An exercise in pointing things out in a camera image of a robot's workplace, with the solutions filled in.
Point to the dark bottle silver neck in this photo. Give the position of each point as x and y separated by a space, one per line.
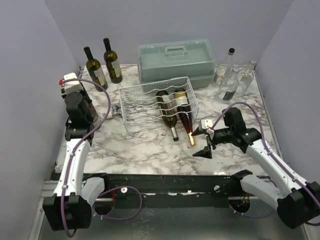
167 112

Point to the white wire wine rack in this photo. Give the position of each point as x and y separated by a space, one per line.
140 109

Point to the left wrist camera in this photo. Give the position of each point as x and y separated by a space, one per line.
70 84

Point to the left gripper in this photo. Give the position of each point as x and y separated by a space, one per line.
88 100

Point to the red wine bottle gold cap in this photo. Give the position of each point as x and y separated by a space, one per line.
185 113

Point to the clear bottle cream label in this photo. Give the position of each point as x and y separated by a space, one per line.
224 68

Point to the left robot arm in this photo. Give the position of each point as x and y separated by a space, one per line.
70 206

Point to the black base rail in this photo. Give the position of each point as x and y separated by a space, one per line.
171 191

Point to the green plastic toolbox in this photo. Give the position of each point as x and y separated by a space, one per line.
169 60

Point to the dark wine bottle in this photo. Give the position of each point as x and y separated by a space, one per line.
95 69
112 63

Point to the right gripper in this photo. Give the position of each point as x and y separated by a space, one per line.
208 140

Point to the clear bottle silver cap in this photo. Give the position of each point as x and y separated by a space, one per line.
245 78

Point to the clear bottle dark label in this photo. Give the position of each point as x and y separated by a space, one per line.
228 86

